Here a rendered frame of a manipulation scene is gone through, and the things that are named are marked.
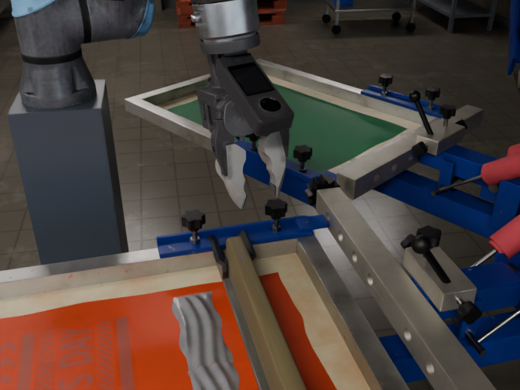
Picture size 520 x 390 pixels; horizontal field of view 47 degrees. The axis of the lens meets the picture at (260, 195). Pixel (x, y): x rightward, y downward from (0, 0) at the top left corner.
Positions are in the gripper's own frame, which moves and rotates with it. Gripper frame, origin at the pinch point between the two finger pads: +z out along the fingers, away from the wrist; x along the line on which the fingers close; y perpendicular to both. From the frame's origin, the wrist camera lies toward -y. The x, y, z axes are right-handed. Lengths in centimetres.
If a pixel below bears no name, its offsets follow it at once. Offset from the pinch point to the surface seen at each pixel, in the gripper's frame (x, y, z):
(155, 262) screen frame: 8.3, 33.0, 21.9
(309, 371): -4.0, 0.4, 31.0
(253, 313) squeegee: 2.0, 4.2, 20.0
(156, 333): 13.7, 18.8, 26.8
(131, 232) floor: -20, 208, 95
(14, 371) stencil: 35.7, 20.8, 25.0
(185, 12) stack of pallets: -195, 558, 31
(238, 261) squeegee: -1.6, 15.8, 17.6
